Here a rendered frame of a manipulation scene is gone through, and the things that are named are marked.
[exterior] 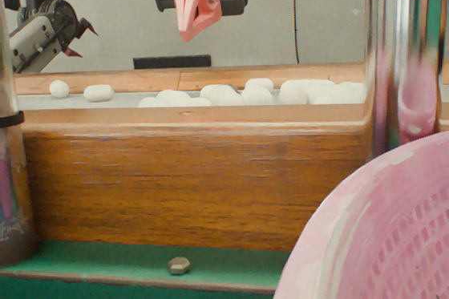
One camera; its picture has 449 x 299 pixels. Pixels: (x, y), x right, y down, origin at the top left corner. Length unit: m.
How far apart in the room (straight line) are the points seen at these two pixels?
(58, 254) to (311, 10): 2.34
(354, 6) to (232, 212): 2.35
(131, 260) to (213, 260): 0.03
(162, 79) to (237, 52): 1.92
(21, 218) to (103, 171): 0.04
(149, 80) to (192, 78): 0.06
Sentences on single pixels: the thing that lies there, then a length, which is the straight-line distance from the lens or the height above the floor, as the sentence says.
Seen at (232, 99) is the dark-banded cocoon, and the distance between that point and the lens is 0.32.
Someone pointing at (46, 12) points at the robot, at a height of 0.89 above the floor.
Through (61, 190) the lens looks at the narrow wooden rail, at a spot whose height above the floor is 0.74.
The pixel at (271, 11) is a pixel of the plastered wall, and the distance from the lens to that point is 2.47.
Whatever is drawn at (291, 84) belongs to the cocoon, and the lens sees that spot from 0.41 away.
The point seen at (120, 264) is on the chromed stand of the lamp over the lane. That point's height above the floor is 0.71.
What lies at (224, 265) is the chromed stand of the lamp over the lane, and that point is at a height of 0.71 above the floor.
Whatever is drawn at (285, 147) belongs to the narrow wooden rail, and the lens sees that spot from 0.17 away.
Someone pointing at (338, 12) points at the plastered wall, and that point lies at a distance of 2.49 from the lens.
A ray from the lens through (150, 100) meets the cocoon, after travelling 0.33.
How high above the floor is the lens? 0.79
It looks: 12 degrees down
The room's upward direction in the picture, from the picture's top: 3 degrees counter-clockwise
